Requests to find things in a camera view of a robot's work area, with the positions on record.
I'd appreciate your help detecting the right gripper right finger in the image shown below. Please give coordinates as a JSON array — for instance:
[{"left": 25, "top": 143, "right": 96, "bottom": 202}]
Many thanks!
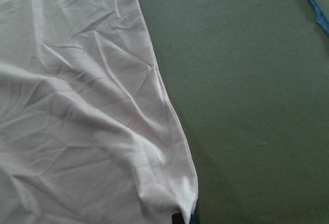
[{"left": 189, "top": 213, "right": 200, "bottom": 224}]

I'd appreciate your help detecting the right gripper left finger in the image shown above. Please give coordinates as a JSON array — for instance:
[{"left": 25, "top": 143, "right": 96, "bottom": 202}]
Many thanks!
[{"left": 172, "top": 213, "right": 184, "bottom": 224}]

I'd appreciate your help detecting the pink Snoopy t-shirt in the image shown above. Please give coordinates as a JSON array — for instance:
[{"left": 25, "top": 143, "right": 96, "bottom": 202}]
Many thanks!
[{"left": 1, "top": 0, "right": 198, "bottom": 223}]

